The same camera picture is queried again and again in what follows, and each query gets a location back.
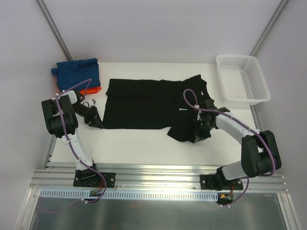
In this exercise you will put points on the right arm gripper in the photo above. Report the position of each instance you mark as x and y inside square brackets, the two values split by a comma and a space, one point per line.
[200, 132]

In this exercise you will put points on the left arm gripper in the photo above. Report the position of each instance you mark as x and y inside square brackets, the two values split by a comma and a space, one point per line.
[90, 116]

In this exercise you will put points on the black t shirt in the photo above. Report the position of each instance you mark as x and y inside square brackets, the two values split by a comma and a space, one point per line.
[155, 104]

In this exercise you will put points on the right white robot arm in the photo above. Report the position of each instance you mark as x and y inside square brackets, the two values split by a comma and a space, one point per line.
[259, 151]

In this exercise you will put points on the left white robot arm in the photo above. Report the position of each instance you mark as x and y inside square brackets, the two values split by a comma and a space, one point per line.
[60, 115]

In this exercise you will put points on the folded orange t shirt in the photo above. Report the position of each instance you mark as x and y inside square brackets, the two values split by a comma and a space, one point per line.
[92, 90]

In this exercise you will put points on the folded blue t shirt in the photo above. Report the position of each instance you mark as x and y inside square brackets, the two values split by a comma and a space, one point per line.
[71, 73]

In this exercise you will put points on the white perforated plastic basket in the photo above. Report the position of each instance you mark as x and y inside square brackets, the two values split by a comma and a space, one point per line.
[241, 80]

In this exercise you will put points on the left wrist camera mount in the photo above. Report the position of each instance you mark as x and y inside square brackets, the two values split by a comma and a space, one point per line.
[89, 103]

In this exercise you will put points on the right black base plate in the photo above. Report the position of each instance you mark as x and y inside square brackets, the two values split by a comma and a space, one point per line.
[213, 182]

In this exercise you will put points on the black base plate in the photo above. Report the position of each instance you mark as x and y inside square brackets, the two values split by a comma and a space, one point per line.
[213, 182]
[88, 178]

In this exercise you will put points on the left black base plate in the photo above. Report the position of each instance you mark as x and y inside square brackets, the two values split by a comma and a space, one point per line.
[88, 178]

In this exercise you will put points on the aluminium frame rail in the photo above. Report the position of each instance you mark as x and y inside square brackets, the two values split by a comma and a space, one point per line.
[150, 177]

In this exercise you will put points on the white slotted cable duct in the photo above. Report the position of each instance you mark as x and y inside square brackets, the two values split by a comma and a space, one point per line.
[133, 195]

